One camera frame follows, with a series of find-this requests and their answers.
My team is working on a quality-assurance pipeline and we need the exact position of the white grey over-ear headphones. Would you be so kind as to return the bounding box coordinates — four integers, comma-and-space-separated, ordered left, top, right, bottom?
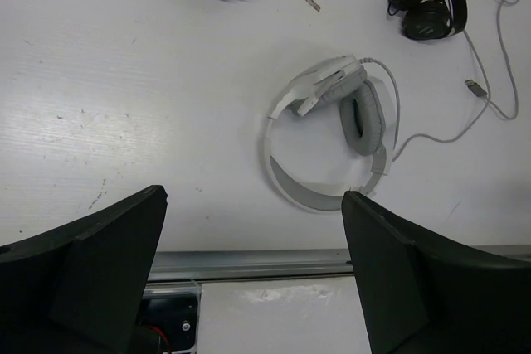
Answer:
259, 55, 401, 214

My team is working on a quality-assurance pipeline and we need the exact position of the grey headphone cable with plug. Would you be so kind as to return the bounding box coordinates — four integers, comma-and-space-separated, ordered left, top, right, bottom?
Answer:
359, 0, 531, 162

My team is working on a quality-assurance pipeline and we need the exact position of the aluminium rail at table front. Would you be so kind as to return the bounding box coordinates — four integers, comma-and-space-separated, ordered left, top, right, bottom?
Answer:
147, 247, 531, 284

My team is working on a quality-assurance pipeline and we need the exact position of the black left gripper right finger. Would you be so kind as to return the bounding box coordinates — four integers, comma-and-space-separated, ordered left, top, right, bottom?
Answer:
342, 192, 530, 353

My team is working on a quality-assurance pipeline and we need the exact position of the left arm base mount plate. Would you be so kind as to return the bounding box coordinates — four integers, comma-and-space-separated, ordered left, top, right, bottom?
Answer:
136, 280, 202, 353

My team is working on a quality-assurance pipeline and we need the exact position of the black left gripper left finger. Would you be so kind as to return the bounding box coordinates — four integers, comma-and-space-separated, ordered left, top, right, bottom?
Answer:
1, 185, 168, 353

